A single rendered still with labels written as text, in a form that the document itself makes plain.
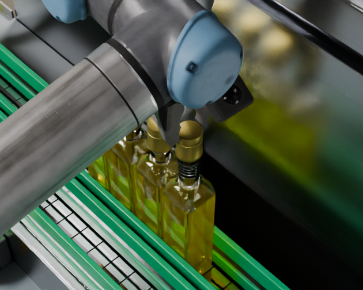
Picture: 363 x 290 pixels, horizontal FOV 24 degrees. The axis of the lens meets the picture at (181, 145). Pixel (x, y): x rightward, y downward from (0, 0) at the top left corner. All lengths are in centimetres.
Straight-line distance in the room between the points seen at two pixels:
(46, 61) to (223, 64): 93
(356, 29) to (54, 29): 78
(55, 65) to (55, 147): 92
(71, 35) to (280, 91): 57
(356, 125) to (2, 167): 48
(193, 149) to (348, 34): 25
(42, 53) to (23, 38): 6
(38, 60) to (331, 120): 74
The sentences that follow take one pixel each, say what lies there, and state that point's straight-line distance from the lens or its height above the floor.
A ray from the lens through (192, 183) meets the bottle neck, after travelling 111.
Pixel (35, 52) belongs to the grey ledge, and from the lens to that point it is 163.
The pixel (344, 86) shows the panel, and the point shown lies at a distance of 99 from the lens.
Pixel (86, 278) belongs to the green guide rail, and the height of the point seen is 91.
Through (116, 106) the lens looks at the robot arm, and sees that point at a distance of 69.
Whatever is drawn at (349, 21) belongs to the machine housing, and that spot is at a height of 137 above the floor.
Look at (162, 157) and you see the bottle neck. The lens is 114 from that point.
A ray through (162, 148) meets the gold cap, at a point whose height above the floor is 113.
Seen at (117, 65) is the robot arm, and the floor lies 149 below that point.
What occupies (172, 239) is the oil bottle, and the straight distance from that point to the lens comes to 121.
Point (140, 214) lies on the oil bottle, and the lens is 125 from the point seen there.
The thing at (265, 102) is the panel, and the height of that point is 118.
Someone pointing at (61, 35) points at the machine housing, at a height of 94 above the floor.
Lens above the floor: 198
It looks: 49 degrees down
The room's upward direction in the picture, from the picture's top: straight up
